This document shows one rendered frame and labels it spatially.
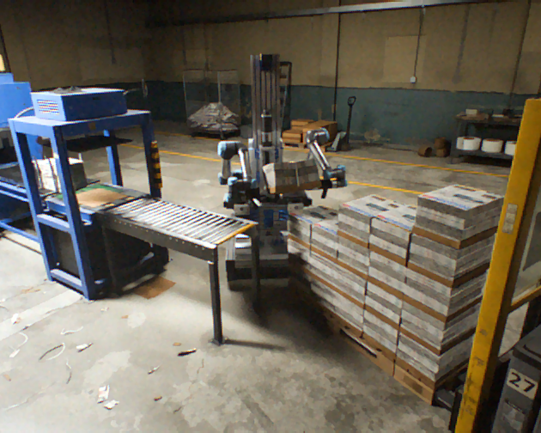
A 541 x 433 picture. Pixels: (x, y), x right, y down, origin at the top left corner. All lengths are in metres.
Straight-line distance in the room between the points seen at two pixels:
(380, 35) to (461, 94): 2.10
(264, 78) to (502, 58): 6.20
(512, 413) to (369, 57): 8.40
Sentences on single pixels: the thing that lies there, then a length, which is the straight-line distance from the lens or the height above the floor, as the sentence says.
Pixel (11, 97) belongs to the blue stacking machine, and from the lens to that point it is 5.96.
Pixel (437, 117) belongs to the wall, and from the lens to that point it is 9.50.
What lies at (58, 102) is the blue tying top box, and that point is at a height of 1.69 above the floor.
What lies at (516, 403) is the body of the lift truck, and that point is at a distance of 2.37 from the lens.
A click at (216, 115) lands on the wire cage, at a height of 0.64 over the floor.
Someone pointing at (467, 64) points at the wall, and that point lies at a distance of 9.34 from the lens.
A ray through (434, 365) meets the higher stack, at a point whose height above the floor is 0.29.
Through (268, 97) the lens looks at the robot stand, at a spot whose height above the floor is 1.67.
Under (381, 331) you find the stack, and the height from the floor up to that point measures 0.30.
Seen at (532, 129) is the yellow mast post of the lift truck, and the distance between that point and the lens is 1.87.
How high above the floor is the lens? 2.02
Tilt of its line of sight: 22 degrees down
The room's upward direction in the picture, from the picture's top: 1 degrees counter-clockwise
